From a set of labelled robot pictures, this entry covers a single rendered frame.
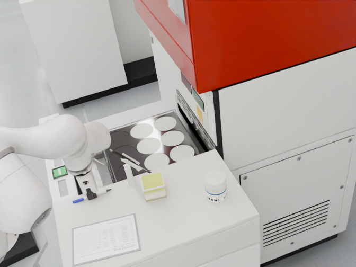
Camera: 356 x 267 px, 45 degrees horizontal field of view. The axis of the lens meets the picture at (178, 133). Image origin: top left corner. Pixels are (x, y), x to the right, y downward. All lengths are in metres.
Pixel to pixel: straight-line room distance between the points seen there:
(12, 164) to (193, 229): 0.67
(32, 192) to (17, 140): 0.11
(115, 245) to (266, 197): 0.82
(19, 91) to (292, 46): 3.15
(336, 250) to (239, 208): 1.20
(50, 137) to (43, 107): 3.01
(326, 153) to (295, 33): 0.65
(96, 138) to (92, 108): 2.50
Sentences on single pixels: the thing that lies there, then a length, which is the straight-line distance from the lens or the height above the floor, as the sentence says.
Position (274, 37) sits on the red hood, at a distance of 1.47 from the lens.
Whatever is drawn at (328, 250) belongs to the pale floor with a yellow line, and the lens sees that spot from 2.52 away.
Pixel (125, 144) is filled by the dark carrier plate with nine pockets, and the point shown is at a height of 0.90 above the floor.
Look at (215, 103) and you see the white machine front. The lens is 1.48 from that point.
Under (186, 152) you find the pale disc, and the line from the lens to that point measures 1.70.
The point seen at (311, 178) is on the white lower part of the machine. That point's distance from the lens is 2.01.
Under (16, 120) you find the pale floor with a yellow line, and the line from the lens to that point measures 3.87.
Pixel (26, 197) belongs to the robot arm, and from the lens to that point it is 0.86.
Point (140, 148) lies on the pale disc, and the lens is 1.76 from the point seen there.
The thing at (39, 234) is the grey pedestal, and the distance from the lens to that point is 1.70.
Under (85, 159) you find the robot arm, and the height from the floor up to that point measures 1.20.
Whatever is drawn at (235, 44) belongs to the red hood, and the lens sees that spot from 1.40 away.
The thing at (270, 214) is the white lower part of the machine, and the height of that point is 0.46.
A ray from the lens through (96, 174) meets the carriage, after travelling 1.73.
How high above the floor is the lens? 2.04
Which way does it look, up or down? 39 degrees down
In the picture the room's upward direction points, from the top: 9 degrees counter-clockwise
